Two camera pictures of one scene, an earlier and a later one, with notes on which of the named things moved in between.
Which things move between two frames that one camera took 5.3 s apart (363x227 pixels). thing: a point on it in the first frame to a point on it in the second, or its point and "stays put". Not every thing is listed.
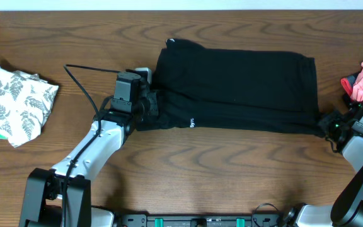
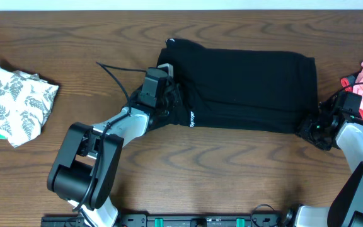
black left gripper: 152,100 to 176,92
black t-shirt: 226,89 stays put
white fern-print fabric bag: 13,104 stays put
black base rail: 206,220 stays put
